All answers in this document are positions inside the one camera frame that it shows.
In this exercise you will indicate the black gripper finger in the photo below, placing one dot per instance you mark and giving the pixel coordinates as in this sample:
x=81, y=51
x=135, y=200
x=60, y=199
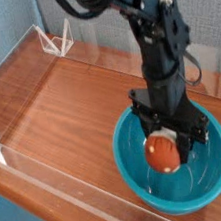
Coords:
x=148, y=129
x=184, y=145

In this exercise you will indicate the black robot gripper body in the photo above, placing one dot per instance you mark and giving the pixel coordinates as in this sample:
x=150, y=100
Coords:
x=187, y=118

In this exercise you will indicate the brown plush mushroom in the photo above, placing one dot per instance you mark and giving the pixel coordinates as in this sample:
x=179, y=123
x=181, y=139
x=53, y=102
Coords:
x=161, y=151

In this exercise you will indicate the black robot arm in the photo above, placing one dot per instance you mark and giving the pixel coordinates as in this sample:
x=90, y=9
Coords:
x=163, y=38

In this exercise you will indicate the blue plastic bowl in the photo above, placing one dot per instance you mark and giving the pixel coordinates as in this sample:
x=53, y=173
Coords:
x=196, y=183

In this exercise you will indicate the clear acrylic back barrier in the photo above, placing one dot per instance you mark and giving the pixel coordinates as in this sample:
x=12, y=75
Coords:
x=130, y=63

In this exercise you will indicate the clear acrylic barrier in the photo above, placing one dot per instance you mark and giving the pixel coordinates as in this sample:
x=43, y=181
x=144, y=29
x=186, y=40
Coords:
x=130, y=63
x=87, y=197
x=21, y=74

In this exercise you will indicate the clear acrylic front barrier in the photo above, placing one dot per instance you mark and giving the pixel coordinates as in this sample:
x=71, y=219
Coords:
x=87, y=197

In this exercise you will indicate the clear acrylic left barrier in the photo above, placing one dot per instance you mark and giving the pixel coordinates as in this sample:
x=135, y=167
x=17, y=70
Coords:
x=21, y=74

